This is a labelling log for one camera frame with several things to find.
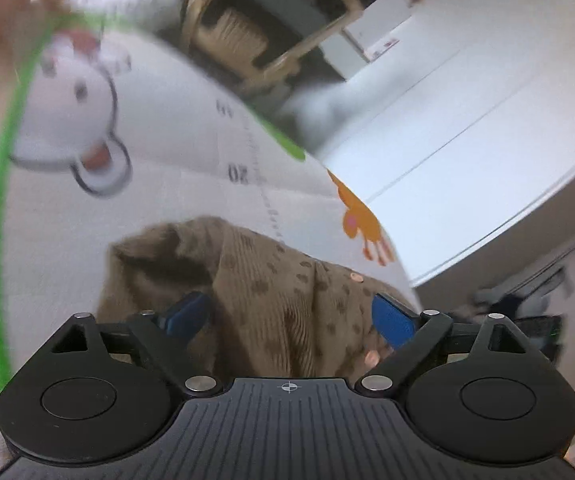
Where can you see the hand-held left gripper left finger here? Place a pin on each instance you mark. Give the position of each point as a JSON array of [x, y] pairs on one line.
[[187, 312]]

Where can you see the white wardrobe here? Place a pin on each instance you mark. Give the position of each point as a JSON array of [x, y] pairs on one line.
[[467, 135]]

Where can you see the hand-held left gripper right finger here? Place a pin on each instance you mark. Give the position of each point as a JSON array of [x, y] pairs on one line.
[[392, 320]]

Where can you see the cartoon printed play mat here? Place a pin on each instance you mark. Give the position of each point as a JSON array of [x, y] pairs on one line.
[[177, 135]]

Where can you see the beige mesh office chair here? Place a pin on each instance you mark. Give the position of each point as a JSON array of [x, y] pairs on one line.
[[237, 30]]

